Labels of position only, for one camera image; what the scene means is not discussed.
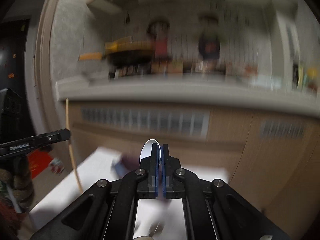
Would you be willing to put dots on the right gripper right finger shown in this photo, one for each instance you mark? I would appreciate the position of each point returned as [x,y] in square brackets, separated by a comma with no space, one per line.
[172,187]

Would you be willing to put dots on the maroon plastic utensil caddy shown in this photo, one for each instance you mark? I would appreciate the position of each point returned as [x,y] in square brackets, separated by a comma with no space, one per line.
[130,162]

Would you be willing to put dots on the small grey vent grille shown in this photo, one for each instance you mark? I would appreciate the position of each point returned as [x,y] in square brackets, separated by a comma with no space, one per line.
[281,129]

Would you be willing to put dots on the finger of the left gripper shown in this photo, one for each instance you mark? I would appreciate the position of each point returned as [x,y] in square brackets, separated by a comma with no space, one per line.
[25,146]

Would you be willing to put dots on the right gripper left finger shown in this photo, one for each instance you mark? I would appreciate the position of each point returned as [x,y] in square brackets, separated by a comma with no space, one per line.
[148,176]

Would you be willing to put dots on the white plastic spoon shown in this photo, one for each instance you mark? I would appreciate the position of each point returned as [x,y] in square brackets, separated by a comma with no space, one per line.
[147,149]

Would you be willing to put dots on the blue plastic rice spoon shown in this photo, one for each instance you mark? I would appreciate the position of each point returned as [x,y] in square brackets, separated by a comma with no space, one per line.
[120,169]

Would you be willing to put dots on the long wooden chopstick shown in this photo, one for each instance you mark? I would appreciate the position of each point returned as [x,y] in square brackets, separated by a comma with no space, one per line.
[70,148]

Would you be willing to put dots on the grey ventilation grille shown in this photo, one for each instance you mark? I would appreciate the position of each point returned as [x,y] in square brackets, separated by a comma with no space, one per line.
[193,123]

